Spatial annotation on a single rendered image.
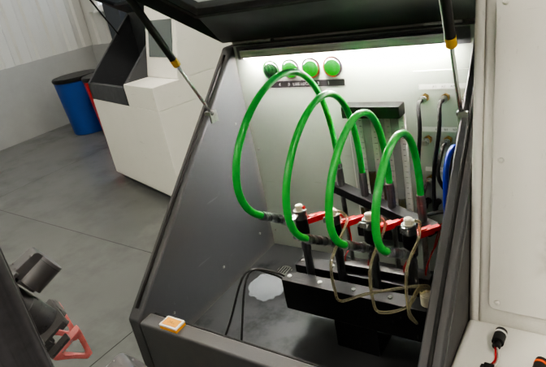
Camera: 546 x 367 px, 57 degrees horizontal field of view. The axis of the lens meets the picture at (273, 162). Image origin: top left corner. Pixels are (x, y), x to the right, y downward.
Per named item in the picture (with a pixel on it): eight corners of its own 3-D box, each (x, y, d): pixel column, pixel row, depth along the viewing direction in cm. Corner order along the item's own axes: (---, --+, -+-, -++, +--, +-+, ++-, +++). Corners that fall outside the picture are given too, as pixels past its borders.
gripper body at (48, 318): (56, 302, 103) (28, 283, 99) (71, 323, 95) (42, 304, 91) (32, 329, 101) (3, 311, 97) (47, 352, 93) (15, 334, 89)
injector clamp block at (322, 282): (292, 331, 118) (280, 278, 112) (312, 305, 125) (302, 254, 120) (438, 373, 99) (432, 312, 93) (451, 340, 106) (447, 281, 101)
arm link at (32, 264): (-42, 274, 90) (-35, 292, 84) (6, 225, 94) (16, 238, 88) (10, 306, 97) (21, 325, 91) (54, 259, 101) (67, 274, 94)
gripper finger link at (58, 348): (93, 330, 104) (59, 308, 99) (106, 346, 99) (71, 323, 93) (70, 358, 102) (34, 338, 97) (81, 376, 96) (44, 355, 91)
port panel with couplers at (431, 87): (418, 201, 119) (408, 75, 108) (423, 195, 122) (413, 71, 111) (476, 207, 112) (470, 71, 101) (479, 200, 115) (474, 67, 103)
